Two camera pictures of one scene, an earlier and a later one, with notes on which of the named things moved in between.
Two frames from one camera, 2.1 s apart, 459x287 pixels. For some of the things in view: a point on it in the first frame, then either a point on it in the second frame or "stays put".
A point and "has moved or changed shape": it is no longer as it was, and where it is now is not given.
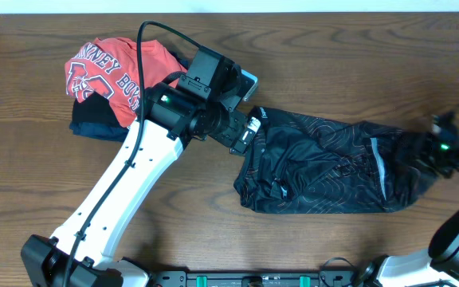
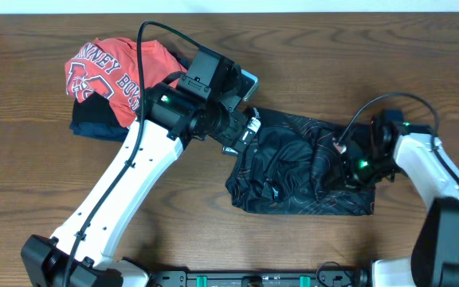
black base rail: [261, 278] stays put
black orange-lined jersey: [296, 165] has moved or changed shape
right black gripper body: [446, 156] -> [362, 171]
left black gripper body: [240, 133] stays put
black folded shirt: [94, 108] stays put
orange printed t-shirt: [108, 66] stays put
